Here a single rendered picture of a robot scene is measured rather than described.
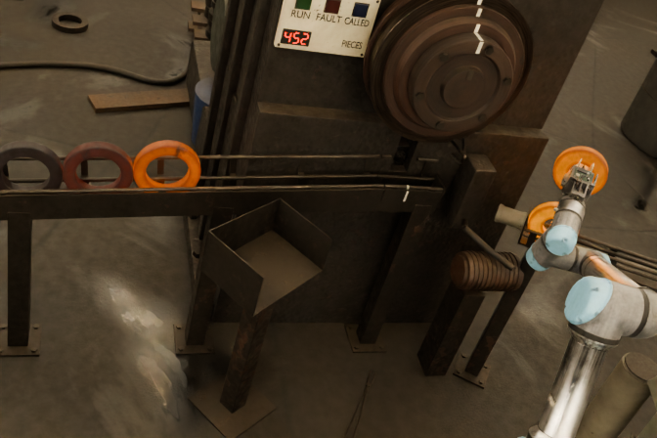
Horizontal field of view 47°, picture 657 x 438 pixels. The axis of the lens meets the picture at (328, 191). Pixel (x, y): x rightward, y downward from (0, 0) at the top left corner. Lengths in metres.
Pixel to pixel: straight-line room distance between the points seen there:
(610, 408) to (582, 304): 0.74
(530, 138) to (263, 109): 0.88
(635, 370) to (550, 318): 0.91
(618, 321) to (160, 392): 1.39
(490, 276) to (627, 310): 0.74
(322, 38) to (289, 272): 0.64
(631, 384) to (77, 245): 1.92
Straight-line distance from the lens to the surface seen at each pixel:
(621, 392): 2.47
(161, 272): 2.87
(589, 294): 1.82
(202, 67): 3.64
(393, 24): 2.05
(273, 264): 2.08
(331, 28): 2.13
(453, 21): 2.04
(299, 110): 2.23
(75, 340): 2.63
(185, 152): 2.13
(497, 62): 2.08
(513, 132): 2.51
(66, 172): 2.16
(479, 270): 2.47
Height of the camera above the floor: 1.98
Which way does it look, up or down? 35 degrees down
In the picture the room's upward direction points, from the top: 17 degrees clockwise
